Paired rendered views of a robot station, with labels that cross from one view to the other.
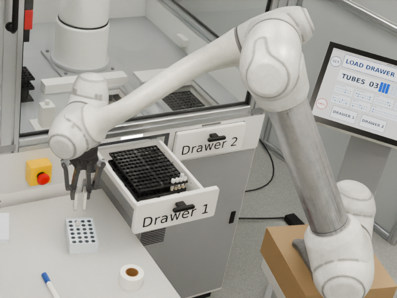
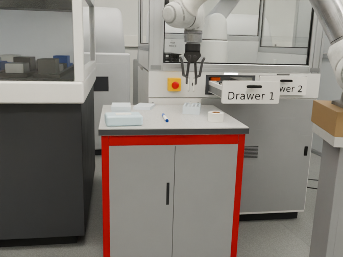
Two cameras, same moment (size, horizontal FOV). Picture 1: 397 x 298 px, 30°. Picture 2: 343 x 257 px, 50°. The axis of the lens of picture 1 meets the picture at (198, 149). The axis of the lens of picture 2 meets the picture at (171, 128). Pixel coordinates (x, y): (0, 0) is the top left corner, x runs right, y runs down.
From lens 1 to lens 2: 1.24 m
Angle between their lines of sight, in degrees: 31
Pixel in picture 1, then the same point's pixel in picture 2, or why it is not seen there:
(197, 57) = not seen: outside the picture
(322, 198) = (334, 7)
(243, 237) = not seen: hidden behind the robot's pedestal
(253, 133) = (313, 86)
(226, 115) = (293, 70)
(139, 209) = (224, 83)
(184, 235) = (272, 157)
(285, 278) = (325, 117)
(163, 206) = (241, 86)
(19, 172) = (164, 84)
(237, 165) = (305, 109)
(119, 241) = not seen: hidden behind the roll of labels
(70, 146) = (172, 10)
